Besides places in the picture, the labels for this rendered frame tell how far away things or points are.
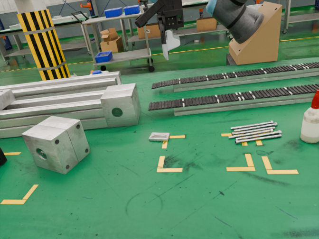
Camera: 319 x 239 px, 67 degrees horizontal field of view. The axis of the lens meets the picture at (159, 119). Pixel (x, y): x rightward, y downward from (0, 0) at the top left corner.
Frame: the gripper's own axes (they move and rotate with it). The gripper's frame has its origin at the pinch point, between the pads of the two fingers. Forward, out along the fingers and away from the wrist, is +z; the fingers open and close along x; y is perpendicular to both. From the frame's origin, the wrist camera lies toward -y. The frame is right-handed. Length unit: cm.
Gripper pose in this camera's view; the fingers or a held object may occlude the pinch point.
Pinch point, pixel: (165, 54)
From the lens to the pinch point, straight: 86.6
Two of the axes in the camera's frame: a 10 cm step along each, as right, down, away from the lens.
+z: 1.4, 8.8, 4.6
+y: 9.9, -1.0, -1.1
